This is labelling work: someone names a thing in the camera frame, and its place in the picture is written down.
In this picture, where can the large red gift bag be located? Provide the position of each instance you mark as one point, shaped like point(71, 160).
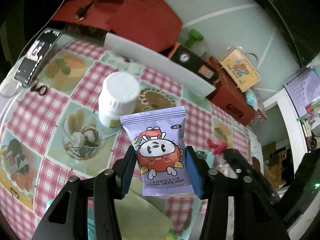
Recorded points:
point(151, 23)

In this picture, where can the blue wet wipes pack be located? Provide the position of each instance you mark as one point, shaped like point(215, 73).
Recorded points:
point(251, 99)

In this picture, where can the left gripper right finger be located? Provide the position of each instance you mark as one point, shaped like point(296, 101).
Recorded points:
point(254, 218)

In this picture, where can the purple baby wipes pack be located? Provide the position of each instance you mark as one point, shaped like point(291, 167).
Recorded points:
point(158, 139)

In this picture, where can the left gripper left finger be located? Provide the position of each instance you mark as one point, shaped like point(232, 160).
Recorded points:
point(66, 218)

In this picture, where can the light green cloth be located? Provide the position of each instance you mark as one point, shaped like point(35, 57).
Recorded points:
point(139, 219)

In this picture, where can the patterned red gift box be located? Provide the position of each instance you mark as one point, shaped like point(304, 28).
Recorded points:
point(260, 114)

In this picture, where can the black smartphone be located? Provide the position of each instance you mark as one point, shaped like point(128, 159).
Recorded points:
point(35, 56)

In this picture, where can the purple perforated basket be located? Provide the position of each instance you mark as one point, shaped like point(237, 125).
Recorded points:
point(303, 89)

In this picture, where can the wooden box with strap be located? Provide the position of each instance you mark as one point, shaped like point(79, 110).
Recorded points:
point(240, 69)

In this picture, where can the red carton with handle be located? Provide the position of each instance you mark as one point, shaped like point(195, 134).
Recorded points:
point(229, 97)

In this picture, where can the green dumbbell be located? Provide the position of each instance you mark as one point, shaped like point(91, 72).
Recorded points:
point(194, 36)

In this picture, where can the black box with dial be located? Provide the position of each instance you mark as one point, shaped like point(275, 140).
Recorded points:
point(186, 58)

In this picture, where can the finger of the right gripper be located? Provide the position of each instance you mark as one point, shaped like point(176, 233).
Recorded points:
point(250, 176)

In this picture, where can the white pill bottle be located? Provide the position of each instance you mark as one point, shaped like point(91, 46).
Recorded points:
point(118, 97)

